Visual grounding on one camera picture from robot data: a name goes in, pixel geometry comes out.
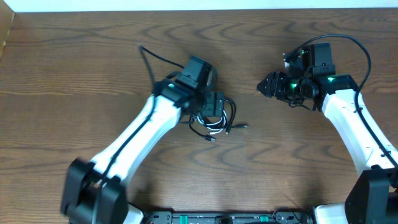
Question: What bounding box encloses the camera cable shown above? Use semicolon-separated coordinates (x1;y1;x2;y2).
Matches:
99;45;186;184
284;33;398;169

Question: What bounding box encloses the black usb cable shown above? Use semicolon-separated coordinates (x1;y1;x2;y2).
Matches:
180;96;249;142

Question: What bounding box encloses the left camera cable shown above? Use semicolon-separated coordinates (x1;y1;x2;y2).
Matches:
99;45;186;184

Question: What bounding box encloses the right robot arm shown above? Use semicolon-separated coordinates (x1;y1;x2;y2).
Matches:
257;43;397;223

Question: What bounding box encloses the right camera cable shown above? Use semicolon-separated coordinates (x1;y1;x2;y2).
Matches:
284;33;398;169

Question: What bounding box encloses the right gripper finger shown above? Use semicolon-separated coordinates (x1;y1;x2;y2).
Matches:
257;86;274;97
257;74;273;89

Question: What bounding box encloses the white usb cable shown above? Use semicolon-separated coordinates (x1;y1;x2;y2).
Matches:
196;108;228;135

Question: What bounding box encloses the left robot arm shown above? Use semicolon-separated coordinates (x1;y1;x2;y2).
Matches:
60;56;218;224

